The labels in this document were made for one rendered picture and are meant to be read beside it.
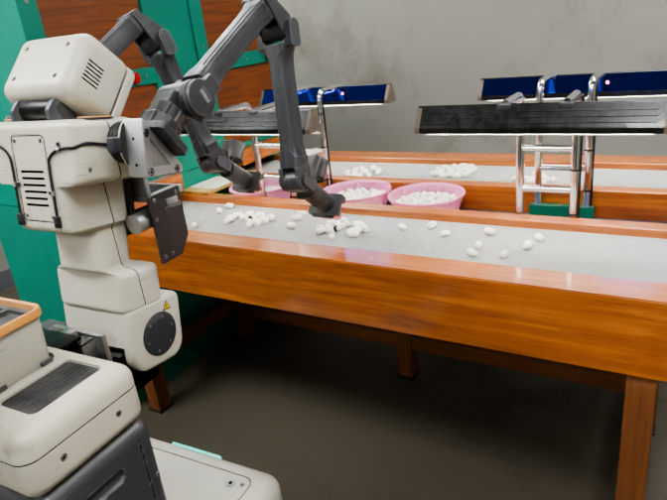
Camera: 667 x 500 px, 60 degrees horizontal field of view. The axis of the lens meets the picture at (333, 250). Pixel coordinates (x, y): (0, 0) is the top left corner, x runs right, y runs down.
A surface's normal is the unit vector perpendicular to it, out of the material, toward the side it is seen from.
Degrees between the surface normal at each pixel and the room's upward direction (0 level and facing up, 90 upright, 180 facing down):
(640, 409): 90
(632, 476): 90
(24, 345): 92
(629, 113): 58
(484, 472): 0
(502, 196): 90
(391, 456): 0
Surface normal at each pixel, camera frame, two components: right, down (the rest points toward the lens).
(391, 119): -0.45, 0.37
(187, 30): 0.86, 0.10
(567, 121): -0.48, -0.18
